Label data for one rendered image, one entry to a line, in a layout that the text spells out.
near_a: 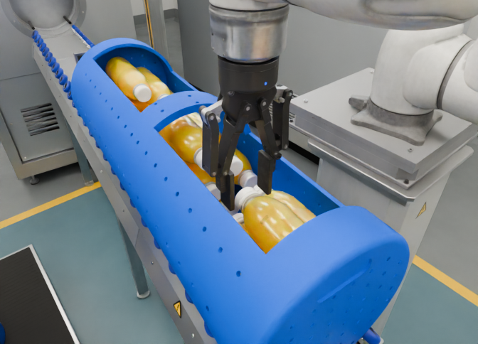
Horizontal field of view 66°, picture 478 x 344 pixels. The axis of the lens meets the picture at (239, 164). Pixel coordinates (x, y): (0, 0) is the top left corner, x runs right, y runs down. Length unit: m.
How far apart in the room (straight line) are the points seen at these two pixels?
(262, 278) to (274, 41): 0.26
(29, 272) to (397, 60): 1.73
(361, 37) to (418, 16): 1.83
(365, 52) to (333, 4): 1.81
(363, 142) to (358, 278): 0.51
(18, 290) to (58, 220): 0.60
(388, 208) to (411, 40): 0.39
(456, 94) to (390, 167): 0.20
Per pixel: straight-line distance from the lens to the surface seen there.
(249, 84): 0.44
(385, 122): 0.96
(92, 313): 1.94
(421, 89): 0.90
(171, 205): 0.57
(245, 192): 0.57
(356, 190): 1.02
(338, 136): 0.98
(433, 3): 0.29
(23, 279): 1.99
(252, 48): 0.42
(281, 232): 0.50
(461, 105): 0.88
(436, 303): 2.06
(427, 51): 0.89
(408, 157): 0.90
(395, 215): 1.00
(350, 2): 0.31
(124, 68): 1.01
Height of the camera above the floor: 1.55
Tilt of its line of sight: 36 degrees down
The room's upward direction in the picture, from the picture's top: straight up
